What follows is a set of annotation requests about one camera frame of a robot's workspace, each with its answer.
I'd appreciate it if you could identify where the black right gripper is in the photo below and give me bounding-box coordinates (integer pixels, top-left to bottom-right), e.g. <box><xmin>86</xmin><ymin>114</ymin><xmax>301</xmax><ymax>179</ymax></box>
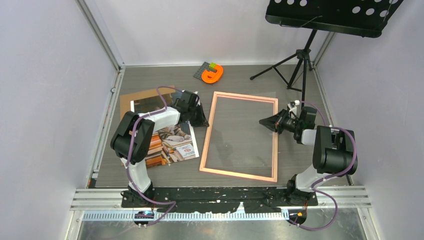
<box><xmin>259</xmin><ymin>108</ymin><xmax>302</xmax><ymax>135</ymax></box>

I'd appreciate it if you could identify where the pink wooden picture frame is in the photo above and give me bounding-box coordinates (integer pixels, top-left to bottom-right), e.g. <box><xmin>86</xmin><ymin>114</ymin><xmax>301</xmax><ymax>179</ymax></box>
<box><xmin>199</xmin><ymin>91</ymin><xmax>279</xmax><ymax>183</ymax></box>

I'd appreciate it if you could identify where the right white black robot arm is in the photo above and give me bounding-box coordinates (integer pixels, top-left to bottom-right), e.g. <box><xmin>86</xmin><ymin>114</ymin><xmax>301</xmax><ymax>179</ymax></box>
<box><xmin>259</xmin><ymin>106</ymin><xmax>358</xmax><ymax>205</ymax></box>

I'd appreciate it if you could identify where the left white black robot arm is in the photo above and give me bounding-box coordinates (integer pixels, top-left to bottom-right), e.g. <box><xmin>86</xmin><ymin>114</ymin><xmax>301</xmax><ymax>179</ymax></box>
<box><xmin>110</xmin><ymin>90</ymin><xmax>209</xmax><ymax>207</ymax></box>

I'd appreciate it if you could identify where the cat and books photo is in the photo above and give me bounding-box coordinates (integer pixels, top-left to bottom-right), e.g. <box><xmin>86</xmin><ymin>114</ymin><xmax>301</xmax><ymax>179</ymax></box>
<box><xmin>130</xmin><ymin>96</ymin><xmax>199</xmax><ymax>168</ymax></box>

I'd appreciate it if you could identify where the grey building plate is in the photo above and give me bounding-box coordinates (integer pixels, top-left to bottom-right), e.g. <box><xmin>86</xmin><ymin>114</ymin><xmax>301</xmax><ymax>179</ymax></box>
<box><xmin>193</xmin><ymin>62</ymin><xmax>210</xmax><ymax>81</ymax></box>

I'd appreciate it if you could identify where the green toy brick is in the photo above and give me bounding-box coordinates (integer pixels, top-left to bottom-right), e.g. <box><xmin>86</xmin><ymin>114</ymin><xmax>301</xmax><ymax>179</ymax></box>
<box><xmin>208</xmin><ymin>62</ymin><xmax>216</xmax><ymax>71</ymax></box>

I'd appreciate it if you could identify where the brown cardboard backing board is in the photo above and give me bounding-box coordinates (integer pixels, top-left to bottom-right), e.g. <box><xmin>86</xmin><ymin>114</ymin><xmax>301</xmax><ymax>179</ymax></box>
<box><xmin>119</xmin><ymin>88</ymin><xmax>176</xmax><ymax>119</ymax></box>

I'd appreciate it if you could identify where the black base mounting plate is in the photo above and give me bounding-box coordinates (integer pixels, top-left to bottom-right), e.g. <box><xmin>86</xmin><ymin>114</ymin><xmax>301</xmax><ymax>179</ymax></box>
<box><xmin>120</xmin><ymin>186</ymin><xmax>318</xmax><ymax>214</ymax></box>

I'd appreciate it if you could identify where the black music stand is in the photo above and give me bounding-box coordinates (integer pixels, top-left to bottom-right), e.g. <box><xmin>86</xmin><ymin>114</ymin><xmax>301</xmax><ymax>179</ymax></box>
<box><xmin>250</xmin><ymin>0</ymin><xmax>403</xmax><ymax>101</ymax></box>

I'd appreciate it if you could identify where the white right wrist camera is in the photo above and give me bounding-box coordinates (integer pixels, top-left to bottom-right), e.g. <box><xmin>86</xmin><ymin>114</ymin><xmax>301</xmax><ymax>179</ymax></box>
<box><xmin>287</xmin><ymin>100</ymin><xmax>301</xmax><ymax>116</ymax></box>

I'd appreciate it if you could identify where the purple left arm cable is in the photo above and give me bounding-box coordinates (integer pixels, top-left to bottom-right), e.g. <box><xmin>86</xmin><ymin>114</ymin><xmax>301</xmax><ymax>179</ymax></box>
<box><xmin>125</xmin><ymin>86</ymin><xmax>186</xmax><ymax>228</ymax></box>

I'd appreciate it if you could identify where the orange plastic ring piece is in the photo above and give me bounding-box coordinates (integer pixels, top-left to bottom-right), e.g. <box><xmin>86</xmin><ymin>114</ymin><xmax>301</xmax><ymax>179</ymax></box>
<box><xmin>201</xmin><ymin>64</ymin><xmax>224</xmax><ymax>85</ymax></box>

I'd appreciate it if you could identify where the aluminium rail front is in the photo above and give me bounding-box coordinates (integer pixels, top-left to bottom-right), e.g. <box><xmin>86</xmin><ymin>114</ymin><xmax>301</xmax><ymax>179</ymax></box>
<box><xmin>70</xmin><ymin>186</ymin><xmax>372</xmax><ymax>222</ymax></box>

